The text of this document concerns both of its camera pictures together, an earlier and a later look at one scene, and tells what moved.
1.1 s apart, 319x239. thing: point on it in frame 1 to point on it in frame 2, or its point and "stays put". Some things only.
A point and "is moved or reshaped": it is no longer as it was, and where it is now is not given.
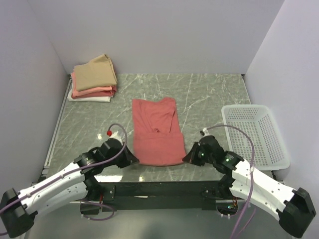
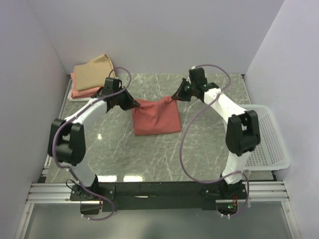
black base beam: [158, 195] stays put
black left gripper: [129, 159] to [130, 103]
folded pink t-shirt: [100, 91] stays put
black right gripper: [191, 157] to [179, 94]
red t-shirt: [158, 140] is moved or reshaped
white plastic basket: [271, 152] stays put
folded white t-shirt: [105, 99] stays put
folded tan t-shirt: [97, 72] stays put
